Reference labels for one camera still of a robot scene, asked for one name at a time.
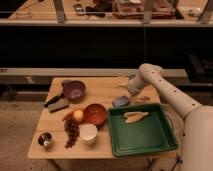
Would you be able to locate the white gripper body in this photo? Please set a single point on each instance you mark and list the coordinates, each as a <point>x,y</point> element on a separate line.
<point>135,86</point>

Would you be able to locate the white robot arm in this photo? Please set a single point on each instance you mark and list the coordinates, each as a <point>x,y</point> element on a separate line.
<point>197,142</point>

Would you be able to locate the orange bowl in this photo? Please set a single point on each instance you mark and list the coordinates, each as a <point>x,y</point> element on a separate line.
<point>95,114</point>

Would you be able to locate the purple bowl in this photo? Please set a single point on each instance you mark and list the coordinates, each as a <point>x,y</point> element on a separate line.
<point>74,90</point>

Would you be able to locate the yellow banana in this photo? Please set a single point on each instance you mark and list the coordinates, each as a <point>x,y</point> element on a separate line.
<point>132,117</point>

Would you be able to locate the green plastic tray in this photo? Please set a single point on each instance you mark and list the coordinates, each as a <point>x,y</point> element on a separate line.
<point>149,135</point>

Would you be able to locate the white cup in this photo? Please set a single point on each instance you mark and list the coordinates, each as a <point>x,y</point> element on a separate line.
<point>88,133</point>

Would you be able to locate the wooden table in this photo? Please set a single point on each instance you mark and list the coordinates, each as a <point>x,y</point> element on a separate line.
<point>98,90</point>

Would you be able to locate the orange carrot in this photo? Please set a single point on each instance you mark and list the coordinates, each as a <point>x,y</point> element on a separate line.
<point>68,115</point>

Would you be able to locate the grey sponge block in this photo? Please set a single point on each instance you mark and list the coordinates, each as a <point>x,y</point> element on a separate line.
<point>58,106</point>

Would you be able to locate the bunch of dark grapes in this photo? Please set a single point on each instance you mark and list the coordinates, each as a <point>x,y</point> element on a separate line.
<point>72,129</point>

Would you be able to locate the small metal cup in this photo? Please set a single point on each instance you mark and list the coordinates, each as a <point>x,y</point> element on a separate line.
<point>45,140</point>

